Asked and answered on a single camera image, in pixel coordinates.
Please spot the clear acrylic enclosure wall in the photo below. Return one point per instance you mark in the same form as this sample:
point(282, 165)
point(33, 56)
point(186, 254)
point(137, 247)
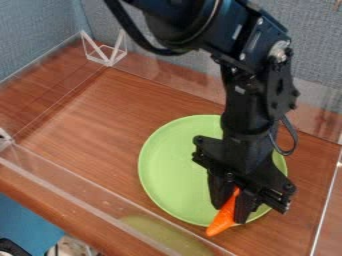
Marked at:
point(75, 120)

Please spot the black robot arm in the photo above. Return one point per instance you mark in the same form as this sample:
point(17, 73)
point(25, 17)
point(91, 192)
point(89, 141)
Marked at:
point(250, 45)

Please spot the clear acrylic corner bracket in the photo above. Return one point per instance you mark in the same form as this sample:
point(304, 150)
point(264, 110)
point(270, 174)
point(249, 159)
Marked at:
point(103, 54)

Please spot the orange toy carrot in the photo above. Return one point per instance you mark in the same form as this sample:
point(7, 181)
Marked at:
point(224, 220)

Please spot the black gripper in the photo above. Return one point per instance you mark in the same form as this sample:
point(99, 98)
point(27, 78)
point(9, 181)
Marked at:
point(244, 165)

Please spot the green plate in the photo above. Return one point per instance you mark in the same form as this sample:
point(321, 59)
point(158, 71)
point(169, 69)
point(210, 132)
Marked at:
point(172, 178)

